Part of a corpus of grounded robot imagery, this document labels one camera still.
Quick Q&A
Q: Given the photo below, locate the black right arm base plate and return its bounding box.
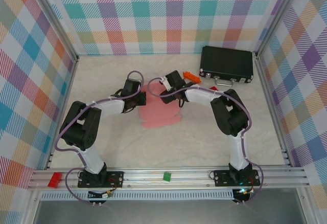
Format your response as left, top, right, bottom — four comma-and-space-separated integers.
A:
213, 169, 261, 188

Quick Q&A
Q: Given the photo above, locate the aluminium mounting rail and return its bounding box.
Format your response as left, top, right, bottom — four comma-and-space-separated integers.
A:
27, 166, 310, 191

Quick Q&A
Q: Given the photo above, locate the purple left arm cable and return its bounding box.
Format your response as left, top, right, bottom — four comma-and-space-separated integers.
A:
55, 70, 144, 205

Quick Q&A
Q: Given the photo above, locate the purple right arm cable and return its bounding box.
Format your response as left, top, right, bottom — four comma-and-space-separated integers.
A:
148, 77, 264, 206

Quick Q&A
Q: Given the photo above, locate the aluminium frame post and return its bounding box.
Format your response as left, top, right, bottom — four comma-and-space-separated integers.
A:
30, 0, 79, 61
254, 0, 300, 59

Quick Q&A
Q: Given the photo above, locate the grey metal shelf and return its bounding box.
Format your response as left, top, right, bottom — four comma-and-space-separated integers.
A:
33, 199, 307, 224

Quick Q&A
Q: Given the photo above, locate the slotted grey cable duct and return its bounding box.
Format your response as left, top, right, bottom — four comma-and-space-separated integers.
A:
40, 189, 235, 201

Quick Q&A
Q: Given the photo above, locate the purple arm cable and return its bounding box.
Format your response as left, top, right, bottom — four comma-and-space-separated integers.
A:
55, 70, 144, 205
148, 77, 264, 206

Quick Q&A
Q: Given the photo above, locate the aluminium table side rail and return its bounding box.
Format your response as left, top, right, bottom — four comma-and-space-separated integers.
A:
254, 52, 292, 168
43, 54, 80, 170

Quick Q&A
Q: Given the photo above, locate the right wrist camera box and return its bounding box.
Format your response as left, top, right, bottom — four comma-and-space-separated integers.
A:
159, 77, 171, 91

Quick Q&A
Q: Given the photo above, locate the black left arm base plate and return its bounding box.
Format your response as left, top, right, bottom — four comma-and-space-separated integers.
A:
77, 170, 125, 189

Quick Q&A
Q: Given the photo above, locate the black carrying case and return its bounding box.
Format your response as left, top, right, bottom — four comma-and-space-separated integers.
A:
199, 46, 254, 86

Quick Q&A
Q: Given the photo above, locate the red toy brick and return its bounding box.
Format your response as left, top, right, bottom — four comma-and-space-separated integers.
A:
48, 172, 63, 189

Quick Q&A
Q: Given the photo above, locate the pink paper box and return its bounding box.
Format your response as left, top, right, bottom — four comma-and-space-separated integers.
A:
138, 82, 182, 129

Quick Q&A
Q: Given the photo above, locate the orange plastic toy piece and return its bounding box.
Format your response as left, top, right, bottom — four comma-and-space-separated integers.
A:
182, 71, 202, 84

